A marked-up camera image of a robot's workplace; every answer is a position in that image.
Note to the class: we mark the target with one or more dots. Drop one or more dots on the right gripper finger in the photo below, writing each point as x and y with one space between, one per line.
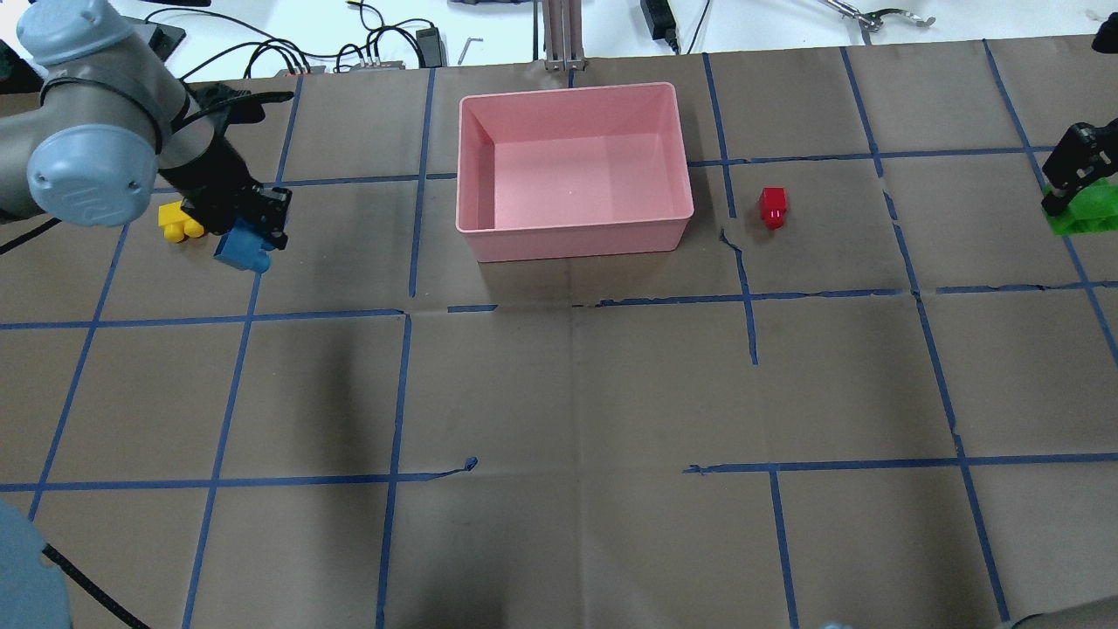
1084 155

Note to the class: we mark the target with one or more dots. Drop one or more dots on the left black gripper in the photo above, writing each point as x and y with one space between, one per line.
212 182

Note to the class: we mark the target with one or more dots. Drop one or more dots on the blue three-stud block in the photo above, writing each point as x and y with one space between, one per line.
243 249

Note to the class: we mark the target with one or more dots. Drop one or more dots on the green two-stud block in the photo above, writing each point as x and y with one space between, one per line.
1093 209

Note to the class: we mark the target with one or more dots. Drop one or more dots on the yellow two-stud block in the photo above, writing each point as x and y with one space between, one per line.
176 225

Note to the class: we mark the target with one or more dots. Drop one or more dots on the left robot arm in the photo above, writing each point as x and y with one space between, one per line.
111 118

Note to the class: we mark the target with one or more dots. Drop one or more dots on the pink plastic box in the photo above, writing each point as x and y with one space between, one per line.
572 172

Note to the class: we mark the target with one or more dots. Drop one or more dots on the black power adapter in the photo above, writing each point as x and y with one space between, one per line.
431 48

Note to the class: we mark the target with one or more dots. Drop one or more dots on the red single-stud block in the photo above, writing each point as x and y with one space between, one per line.
773 207

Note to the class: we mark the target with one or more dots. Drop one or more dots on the aluminium frame post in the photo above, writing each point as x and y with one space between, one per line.
563 35

